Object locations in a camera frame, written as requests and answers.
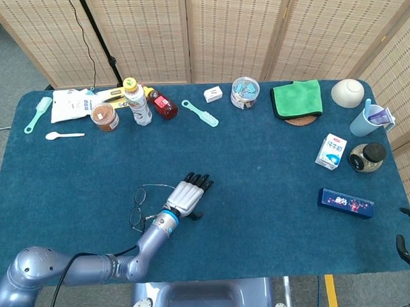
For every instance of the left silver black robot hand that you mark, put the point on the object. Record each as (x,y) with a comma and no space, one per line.
(186,198)

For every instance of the thin black-framed eyeglasses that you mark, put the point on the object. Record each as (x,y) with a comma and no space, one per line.
(139,195)

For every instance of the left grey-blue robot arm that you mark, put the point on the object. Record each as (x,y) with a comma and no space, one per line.
(154,236)

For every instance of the mint green scrub brush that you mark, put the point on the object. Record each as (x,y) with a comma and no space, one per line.
(207,118)
(41,107)

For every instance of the dark blue printed box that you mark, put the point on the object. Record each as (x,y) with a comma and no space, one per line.
(345,203)

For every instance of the red tea bottle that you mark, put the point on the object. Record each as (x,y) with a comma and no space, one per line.
(164,106)

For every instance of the grey-blue robot torso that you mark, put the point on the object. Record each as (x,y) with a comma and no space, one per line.
(203,298)

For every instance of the white labelled drink bottle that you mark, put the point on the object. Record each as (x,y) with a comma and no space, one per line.
(139,105)

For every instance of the small white box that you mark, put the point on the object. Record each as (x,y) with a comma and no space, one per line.
(213,94)

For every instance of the glass jar with black lid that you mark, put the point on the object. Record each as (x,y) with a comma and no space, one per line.
(367,158)

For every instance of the clear jar of rubber bands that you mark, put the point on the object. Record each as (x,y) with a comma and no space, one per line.
(104,116)

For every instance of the yellow flat package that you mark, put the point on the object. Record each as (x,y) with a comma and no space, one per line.
(114,104)

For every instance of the clear jar of binder clips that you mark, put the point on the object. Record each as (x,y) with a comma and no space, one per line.
(245,93)

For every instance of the black pen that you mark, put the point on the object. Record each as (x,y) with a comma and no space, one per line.
(113,98)

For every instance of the metal table leg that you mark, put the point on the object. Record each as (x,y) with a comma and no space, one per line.
(287,295)

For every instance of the white blue milk carton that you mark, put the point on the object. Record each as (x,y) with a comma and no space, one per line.
(331,152)

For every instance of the brown woven coaster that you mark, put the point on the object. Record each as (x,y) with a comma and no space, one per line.
(300,122)

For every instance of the light blue plastic cup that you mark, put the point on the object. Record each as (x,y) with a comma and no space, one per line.
(360,124)

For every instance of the purple toothpaste tube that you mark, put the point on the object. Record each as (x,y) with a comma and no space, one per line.
(380,117)

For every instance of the blue binder clip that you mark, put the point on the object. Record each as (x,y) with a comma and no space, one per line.
(90,91)

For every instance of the white plastic spoon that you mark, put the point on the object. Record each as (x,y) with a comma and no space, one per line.
(53,135)

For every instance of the white plastic bag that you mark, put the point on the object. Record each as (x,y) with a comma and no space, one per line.
(68,106)

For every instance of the green microfibre cloth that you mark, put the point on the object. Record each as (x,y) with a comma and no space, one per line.
(297,98)

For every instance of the light blue toothbrush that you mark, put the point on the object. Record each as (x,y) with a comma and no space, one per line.
(367,106)

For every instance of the bamboo folding screen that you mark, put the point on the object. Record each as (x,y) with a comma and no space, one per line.
(228,35)

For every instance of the black tripod pole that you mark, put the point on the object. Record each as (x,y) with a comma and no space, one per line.
(102,46)

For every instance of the cream ceramic bowl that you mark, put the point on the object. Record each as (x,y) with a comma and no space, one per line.
(347,93)

